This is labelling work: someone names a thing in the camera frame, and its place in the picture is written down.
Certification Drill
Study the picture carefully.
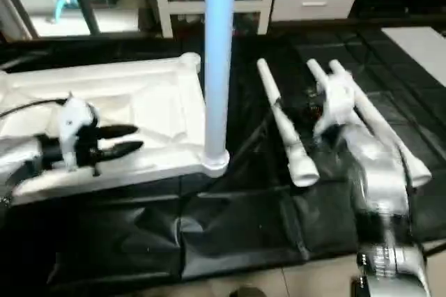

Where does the black work mat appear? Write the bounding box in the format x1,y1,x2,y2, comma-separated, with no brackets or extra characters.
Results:
0,22,446,291

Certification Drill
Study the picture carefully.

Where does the white flat board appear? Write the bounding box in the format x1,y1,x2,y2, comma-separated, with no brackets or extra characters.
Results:
381,26,446,69

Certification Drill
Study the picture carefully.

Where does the white plastic table top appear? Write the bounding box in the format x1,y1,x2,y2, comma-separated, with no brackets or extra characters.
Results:
0,52,231,208

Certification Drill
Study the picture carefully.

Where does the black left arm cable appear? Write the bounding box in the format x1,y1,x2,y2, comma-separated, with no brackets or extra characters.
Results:
0,97,75,121

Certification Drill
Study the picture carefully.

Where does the white drawer unit with handle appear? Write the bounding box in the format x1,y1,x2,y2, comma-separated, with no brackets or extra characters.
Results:
270,0,362,23

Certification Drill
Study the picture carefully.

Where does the black right robot foot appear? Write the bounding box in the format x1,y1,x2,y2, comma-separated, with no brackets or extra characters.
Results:
229,286,270,297

